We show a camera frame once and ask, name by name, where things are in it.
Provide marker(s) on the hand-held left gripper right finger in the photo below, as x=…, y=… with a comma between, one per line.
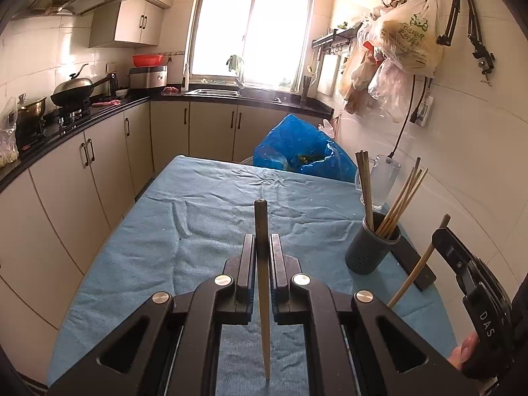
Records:
x=278, y=268

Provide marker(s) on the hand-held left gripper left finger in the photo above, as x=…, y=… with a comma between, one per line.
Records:
x=247, y=268

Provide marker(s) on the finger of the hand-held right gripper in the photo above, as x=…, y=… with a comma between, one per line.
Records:
x=451, y=249

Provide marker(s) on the light wooden chopstick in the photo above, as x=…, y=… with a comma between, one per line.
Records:
x=411, y=198
x=261, y=255
x=416, y=268
x=401, y=189
x=406, y=198
x=397, y=202

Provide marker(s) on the dark grey utensil holder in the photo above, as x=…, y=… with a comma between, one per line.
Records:
x=367, y=251

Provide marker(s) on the dark wooden chopstick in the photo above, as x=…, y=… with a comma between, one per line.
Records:
x=361, y=185
x=368, y=189

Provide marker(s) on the person's right hand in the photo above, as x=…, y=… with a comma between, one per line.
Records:
x=464, y=350

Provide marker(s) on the black smartphone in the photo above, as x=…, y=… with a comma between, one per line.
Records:
x=406, y=255

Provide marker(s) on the blue tablecloth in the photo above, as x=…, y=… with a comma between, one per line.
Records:
x=185, y=235

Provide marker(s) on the clear glass measuring jug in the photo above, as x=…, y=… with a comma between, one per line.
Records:
x=385, y=181

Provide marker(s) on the blue plastic bag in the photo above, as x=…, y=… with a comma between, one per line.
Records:
x=297, y=140

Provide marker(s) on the black power plug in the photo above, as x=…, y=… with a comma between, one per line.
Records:
x=412, y=115

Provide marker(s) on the white tag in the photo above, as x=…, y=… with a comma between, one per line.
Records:
x=425, y=109

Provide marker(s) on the cream base cabinets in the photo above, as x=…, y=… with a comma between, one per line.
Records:
x=103, y=173

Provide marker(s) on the kitchen sink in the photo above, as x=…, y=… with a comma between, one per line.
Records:
x=212, y=92

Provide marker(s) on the dark countertop utensil holder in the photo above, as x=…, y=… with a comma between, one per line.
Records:
x=306, y=87

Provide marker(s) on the sink faucet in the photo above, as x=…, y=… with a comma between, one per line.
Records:
x=239, y=82

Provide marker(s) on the clear plastic bag brown contents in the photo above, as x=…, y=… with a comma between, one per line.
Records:
x=359, y=78

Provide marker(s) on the pink cloth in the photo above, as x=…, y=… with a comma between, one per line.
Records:
x=105, y=102
x=169, y=89

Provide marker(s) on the white bottle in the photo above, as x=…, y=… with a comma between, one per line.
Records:
x=185, y=79

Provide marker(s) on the white cutting board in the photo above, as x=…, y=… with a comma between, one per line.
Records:
x=328, y=74

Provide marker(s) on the black kitchen countertop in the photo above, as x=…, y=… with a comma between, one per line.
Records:
x=123, y=105

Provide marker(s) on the steel rice cooker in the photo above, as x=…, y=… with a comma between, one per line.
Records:
x=148, y=77

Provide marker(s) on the yellow plastic bag green print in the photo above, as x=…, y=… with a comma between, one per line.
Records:
x=408, y=37

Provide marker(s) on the dark kettle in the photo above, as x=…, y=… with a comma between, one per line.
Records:
x=112, y=84

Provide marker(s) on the red plastic basin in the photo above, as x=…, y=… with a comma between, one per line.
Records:
x=147, y=60

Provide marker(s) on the gas stove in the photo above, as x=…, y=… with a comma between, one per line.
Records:
x=68, y=116

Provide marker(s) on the kitchen window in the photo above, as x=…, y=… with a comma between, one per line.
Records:
x=255, y=29

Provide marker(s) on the black wok with lid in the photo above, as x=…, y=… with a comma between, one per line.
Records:
x=76, y=93

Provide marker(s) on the steel cooking pot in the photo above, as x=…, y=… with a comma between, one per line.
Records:
x=31, y=109

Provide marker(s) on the black wall shelf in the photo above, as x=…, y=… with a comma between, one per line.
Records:
x=334, y=37

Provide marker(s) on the small cream wall cabinet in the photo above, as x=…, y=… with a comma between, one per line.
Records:
x=126, y=24

